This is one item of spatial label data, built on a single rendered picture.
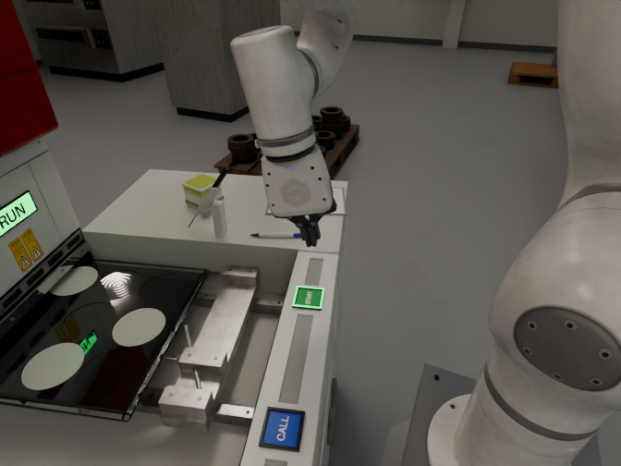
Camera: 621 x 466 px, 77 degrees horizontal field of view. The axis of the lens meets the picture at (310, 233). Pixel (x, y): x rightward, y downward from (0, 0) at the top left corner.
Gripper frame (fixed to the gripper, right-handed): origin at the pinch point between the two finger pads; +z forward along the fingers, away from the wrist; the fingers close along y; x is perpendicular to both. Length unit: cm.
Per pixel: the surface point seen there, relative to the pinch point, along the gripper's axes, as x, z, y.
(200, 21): 369, -23, -161
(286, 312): -4.1, 14.5, -7.0
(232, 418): -19.2, 24.5, -16.6
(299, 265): 9.6, 14.5, -6.8
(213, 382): -15.2, 19.9, -20.1
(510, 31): 892, 138, 273
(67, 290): 1, 10, -58
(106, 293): 2, 12, -49
